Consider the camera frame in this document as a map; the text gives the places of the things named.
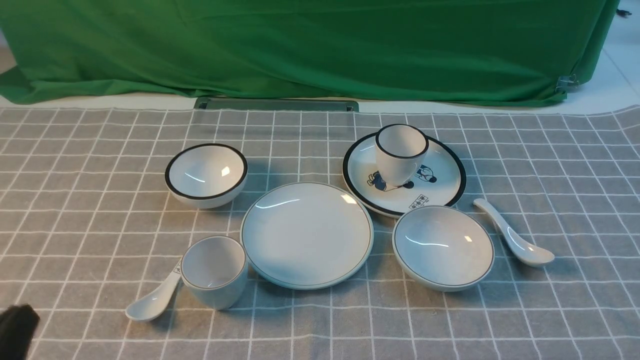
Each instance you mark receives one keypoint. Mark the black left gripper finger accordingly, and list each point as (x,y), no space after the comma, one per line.
(18,324)

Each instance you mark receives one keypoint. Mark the thin-rimmed white cup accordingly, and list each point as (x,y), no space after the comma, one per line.
(216,270)

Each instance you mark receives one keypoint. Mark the thin-rimmed white bowl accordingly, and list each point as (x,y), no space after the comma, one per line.
(442,248)

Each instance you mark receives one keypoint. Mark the plain white ceramic spoon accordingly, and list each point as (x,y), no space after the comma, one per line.
(526,252)

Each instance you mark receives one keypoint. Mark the grey checked tablecloth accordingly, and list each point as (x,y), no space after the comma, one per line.
(88,225)

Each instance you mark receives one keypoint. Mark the white spoon with label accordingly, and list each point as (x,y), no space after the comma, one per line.
(151,306)

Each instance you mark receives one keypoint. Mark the black-rimmed white bowl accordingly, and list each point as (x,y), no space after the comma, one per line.
(207,176)

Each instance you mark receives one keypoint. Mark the large white thin-rimmed plate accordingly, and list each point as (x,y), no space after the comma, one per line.
(307,235)

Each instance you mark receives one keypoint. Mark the black-rimmed illustrated plate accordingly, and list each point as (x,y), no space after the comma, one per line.
(439,181)

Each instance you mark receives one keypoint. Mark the black-rimmed white cup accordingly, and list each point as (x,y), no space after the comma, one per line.
(399,151)

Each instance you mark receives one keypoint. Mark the green backdrop cloth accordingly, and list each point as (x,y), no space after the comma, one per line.
(478,52)

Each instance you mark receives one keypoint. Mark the metal binder clip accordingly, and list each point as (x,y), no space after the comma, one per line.
(567,83)

